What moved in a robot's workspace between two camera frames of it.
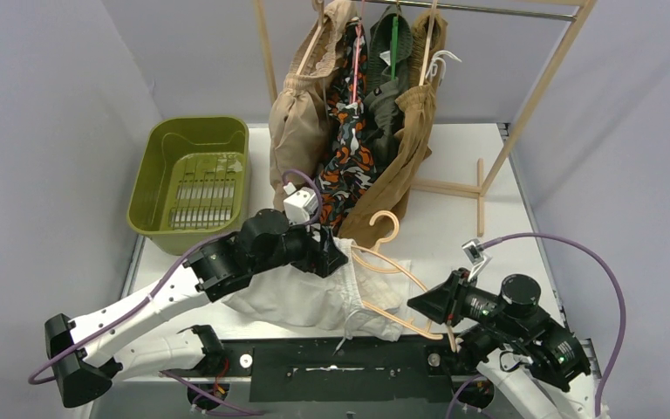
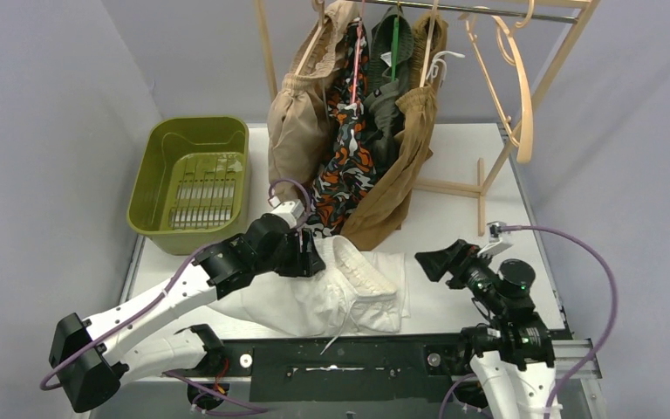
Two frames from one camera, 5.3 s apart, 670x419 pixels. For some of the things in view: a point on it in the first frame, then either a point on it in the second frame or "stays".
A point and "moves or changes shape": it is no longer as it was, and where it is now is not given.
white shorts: [369, 295] moves or changes shape
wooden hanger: [372, 249] to [512, 35]
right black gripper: [445, 302] to [456, 258]
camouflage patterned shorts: [348, 175] stays
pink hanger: [358, 30] stays
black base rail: [282, 368] stays
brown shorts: [387, 199] stays
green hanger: [394, 46] stays
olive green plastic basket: [193, 182] stays
